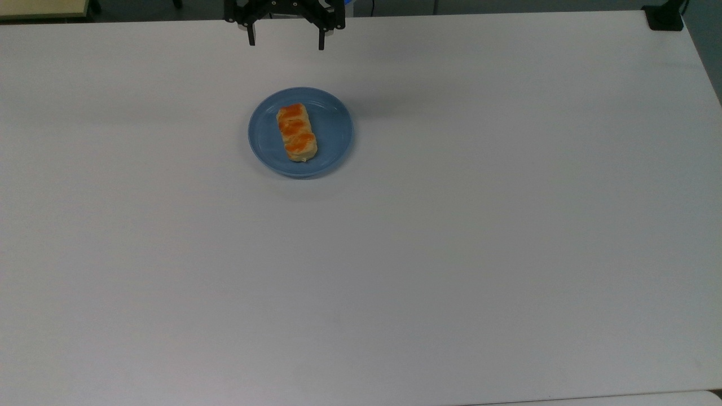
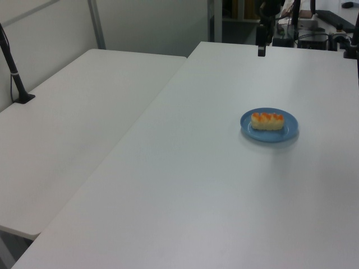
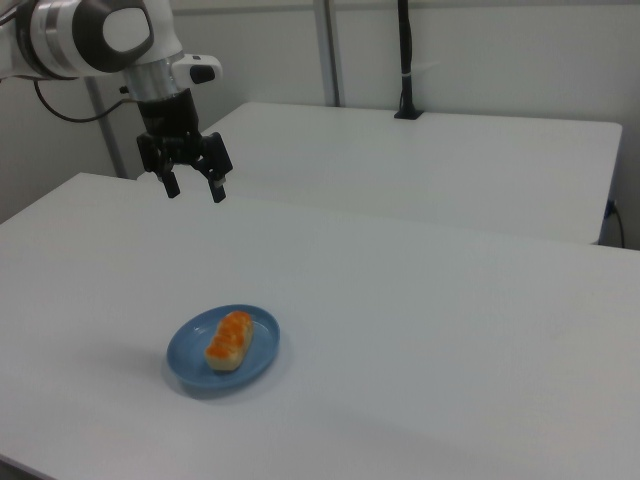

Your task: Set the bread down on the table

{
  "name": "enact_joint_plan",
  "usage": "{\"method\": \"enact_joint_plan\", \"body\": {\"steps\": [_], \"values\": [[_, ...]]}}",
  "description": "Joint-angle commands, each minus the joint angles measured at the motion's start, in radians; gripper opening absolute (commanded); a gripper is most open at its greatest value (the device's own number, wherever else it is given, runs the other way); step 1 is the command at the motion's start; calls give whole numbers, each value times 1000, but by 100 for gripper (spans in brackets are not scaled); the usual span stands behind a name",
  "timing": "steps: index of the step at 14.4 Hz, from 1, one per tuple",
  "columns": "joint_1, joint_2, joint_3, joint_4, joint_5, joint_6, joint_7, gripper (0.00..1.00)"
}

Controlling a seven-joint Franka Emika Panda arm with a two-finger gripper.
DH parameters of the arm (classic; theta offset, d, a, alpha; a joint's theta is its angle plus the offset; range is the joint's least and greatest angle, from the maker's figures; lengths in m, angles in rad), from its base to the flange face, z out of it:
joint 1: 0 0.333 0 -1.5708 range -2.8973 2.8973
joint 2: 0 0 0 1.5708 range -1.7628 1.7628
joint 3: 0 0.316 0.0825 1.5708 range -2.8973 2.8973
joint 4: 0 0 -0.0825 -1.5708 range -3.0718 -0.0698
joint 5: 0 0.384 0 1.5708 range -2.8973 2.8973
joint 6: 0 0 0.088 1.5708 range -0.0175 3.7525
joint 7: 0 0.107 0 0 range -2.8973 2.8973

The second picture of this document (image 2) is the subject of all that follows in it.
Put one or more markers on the black pole with table clamp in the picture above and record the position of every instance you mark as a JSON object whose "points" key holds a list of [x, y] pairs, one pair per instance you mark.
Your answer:
{"points": [[352, 42]]}

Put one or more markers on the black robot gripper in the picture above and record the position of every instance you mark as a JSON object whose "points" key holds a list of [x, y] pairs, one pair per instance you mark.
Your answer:
{"points": [[269, 8]]}

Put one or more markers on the black monitor stand pole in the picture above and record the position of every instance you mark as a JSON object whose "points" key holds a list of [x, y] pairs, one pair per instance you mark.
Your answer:
{"points": [[295, 14]]}

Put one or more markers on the emergency stop button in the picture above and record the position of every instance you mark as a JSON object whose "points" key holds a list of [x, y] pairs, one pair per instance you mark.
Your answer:
{"points": [[340, 28]]}

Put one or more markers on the black electronics box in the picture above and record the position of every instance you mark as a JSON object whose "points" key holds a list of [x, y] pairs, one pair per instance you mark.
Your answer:
{"points": [[312, 41]]}

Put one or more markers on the blue round plate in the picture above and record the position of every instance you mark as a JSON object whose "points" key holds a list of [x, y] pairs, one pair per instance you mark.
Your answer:
{"points": [[266, 135]]}

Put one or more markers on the bread with orange topping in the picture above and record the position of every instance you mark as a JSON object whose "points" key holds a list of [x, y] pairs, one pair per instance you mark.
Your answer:
{"points": [[267, 121]]}

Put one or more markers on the black computer mouse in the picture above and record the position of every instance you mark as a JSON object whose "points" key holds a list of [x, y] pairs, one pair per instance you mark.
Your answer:
{"points": [[347, 4]]}

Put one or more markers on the black keyboard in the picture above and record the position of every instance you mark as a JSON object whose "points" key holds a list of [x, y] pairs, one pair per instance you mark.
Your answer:
{"points": [[335, 19]]}

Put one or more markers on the black camera pole with base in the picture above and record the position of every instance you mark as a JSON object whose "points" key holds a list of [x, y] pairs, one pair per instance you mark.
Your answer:
{"points": [[14, 75]]}

